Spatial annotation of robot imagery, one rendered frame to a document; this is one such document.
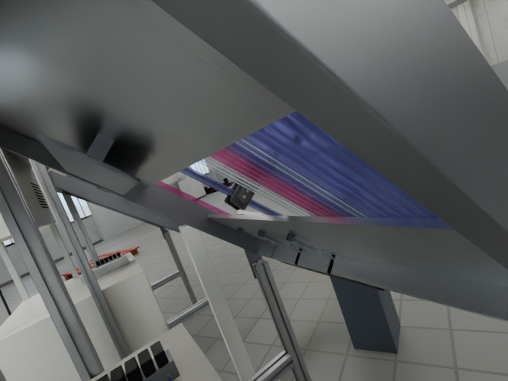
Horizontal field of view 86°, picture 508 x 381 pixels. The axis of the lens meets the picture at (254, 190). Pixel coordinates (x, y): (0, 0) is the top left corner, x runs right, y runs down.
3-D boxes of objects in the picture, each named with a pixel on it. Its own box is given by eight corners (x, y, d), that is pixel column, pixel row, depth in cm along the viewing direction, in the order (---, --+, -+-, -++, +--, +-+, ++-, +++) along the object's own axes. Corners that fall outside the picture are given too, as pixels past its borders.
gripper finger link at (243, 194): (247, 168, 48) (228, 200, 46) (256, 166, 45) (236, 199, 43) (260, 179, 49) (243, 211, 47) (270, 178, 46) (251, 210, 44)
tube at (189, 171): (333, 247, 58) (334, 243, 59) (338, 249, 57) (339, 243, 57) (82, 124, 37) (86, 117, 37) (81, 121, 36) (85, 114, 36)
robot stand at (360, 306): (360, 321, 137) (317, 193, 129) (400, 323, 127) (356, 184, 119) (354, 348, 122) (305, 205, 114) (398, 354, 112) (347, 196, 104)
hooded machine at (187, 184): (197, 198, 1322) (186, 168, 1304) (208, 195, 1282) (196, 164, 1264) (184, 203, 1251) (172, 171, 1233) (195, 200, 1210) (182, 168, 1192)
